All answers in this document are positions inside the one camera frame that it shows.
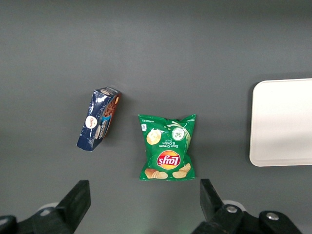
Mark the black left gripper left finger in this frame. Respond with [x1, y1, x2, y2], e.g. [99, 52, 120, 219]
[36, 179, 92, 234]

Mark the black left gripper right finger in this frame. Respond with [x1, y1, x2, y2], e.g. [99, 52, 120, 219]
[194, 178, 245, 234]

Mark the cream plastic tray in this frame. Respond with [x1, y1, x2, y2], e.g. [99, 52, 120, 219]
[249, 78, 312, 168]

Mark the green Lays chips bag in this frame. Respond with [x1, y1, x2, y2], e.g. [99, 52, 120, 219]
[137, 113, 197, 182]

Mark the blue chocolate cookie box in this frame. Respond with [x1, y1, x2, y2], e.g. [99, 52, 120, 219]
[76, 86, 122, 153]

